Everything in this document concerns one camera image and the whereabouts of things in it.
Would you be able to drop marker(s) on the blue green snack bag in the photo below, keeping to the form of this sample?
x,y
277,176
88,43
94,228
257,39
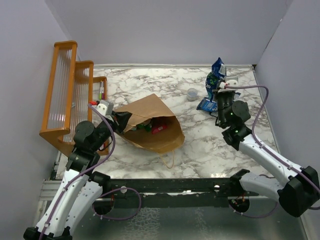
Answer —
x,y
218,72

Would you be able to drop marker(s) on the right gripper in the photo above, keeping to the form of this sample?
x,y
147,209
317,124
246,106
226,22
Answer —
x,y
222,92

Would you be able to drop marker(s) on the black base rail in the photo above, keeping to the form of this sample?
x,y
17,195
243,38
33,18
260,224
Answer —
x,y
168,192

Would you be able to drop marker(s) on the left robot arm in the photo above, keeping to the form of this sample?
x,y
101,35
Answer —
x,y
80,185

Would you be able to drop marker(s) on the brown paper bag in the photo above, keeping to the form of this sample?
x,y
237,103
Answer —
x,y
152,107

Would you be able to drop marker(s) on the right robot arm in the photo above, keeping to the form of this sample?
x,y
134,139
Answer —
x,y
294,187

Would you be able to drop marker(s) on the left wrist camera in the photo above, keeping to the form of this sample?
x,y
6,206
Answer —
x,y
102,108

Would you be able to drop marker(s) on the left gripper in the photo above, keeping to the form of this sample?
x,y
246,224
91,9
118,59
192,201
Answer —
x,y
120,120

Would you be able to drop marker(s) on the markers in rack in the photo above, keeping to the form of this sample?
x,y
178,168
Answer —
x,y
101,91

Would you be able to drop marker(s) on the green snack packet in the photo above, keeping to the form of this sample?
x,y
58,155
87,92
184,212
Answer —
x,y
146,125

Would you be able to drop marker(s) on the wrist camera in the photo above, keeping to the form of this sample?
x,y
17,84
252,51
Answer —
x,y
228,83
102,108

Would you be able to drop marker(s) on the light blue snack bag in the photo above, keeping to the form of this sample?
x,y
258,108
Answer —
x,y
207,105

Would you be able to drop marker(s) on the small clear plastic cup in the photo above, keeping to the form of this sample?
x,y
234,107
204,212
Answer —
x,y
192,94

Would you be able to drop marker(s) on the red snack packet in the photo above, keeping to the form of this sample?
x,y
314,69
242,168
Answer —
x,y
158,128

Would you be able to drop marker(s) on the orange wooden rack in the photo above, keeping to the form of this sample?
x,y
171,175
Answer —
x,y
72,85

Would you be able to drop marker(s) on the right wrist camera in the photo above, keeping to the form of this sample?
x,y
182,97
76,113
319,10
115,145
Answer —
x,y
228,83

